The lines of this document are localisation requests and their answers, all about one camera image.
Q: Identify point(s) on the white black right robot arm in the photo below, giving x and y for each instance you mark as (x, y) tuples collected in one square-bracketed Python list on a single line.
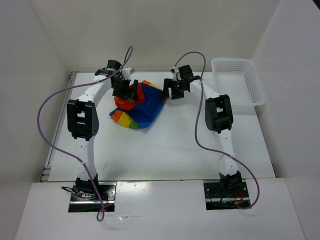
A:
[(218, 118)]

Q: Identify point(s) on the white plastic basket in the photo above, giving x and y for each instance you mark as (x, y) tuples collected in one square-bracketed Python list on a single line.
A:
[(239, 79)]

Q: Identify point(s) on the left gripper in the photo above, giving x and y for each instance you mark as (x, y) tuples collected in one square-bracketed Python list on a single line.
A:
[(125, 93)]

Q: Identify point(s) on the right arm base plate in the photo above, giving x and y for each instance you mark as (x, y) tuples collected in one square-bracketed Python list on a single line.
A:
[(215, 199)]

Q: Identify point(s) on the rainbow striped shorts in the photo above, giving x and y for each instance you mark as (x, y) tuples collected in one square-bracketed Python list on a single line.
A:
[(141, 113)]

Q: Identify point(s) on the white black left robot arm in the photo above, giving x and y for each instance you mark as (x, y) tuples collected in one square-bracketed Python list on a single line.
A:
[(83, 122)]

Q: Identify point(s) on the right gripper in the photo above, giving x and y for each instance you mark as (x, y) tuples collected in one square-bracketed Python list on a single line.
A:
[(169, 83)]

